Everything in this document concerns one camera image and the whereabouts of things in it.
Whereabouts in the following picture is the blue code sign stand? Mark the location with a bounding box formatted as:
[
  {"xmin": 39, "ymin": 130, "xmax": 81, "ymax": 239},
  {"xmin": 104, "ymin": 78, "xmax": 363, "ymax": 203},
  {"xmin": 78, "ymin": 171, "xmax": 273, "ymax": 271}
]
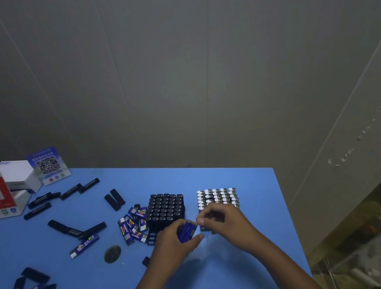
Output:
[{"xmin": 25, "ymin": 144, "xmax": 73, "ymax": 188}]

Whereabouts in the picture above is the pile of mixed lighters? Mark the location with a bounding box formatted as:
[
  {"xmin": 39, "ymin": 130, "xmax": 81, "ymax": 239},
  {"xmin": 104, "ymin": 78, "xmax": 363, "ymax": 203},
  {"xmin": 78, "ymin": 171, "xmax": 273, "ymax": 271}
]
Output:
[{"xmin": 0, "ymin": 171, "xmax": 160, "ymax": 289}]

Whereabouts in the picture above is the row of black lighters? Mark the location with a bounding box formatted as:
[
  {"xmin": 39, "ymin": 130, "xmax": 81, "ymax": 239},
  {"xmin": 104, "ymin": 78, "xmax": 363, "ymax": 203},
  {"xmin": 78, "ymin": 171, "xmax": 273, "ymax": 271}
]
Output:
[{"xmin": 142, "ymin": 190, "xmax": 189, "ymax": 234}]

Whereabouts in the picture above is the black grid tray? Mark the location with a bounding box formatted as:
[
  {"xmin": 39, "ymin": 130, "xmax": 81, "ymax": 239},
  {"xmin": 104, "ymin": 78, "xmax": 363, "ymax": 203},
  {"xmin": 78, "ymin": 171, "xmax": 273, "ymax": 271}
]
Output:
[
  {"xmin": 195, "ymin": 185, "xmax": 243, "ymax": 233},
  {"xmin": 139, "ymin": 190, "xmax": 191, "ymax": 247}
]

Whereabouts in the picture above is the white cardboard box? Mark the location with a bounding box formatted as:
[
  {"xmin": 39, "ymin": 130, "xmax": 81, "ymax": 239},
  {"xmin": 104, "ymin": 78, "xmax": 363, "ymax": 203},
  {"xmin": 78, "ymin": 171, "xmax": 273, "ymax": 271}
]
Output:
[{"xmin": 0, "ymin": 155, "xmax": 45, "ymax": 199}]

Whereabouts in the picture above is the person's right hand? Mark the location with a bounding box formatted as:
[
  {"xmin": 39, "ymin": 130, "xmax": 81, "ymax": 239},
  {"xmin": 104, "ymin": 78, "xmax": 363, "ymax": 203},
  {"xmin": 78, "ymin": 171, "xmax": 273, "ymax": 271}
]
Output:
[{"xmin": 194, "ymin": 196, "xmax": 268, "ymax": 263}]

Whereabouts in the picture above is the person's right forearm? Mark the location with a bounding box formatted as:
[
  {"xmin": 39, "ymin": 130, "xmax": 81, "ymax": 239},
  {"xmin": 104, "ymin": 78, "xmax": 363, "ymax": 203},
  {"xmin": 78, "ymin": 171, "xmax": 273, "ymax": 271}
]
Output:
[{"xmin": 251, "ymin": 229, "xmax": 329, "ymax": 289}]

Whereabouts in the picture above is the dark round disc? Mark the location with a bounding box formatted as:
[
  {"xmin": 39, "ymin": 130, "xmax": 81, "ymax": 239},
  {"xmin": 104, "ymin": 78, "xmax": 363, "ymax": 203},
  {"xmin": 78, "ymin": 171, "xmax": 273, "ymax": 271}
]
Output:
[{"xmin": 102, "ymin": 244, "xmax": 124, "ymax": 265}]

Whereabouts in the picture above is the row of blue lighters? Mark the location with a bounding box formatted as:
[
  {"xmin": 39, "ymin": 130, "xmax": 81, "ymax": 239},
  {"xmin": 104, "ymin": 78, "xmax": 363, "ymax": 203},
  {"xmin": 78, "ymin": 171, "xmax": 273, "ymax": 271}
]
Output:
[{"xmin": 196, "ymin": 185, "xmax": 240, "ymax": 215}]

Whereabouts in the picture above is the person's left hand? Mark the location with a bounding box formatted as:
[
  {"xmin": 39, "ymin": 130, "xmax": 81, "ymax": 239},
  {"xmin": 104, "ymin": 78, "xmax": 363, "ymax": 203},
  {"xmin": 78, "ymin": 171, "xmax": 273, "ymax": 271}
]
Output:
[{"xmin": 145, "ymin": 215, "xmax": 209, "ymax": 274}]

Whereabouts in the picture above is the blue silver-capped lighter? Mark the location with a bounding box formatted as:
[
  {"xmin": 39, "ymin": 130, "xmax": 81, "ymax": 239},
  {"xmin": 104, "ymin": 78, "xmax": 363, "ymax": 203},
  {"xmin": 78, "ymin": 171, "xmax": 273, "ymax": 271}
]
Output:
[
  {"xmin": 176, "ymin": 225, "xmax": 191, "ymax": 244},
  {"xmin": 180, "ymin": 219, "xmax": 200, "ymax": 241}
]

